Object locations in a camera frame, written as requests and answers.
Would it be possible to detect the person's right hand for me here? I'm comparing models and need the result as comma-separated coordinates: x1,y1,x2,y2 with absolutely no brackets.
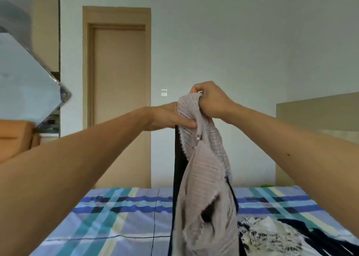
190,81,238,122

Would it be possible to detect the person's left hand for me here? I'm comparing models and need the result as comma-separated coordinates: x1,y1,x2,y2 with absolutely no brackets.
145,102,198,132

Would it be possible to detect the beige knitted garment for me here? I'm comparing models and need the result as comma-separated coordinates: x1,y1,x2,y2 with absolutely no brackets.
172,93,239,256

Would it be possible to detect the person's left forearm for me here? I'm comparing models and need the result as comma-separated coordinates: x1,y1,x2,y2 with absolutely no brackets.
0,106,153,256

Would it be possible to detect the person's right forearm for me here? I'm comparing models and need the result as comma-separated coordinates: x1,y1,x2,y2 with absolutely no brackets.
224,102,359,238

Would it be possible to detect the black garment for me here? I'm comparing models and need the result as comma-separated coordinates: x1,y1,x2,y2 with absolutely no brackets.
168,125,189,256

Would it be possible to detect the beige wooden door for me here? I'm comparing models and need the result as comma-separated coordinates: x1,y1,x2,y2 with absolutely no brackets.
82,6,152,189

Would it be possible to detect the blue plaid bed sheet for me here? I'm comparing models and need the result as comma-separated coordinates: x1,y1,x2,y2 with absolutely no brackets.
29,186,359,256

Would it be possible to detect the beige wooden headboard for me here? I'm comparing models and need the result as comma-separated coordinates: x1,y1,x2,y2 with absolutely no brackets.
275,92,359,187

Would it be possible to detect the black and white patterned cloth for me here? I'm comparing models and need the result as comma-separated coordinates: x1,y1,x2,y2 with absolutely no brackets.
237,216,359,256

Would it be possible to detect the open window pane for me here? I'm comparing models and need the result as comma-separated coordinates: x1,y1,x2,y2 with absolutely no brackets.
0,26,72,130

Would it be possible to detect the orange wooden furniture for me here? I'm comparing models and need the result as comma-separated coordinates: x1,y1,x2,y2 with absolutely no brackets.
0,119,41,164

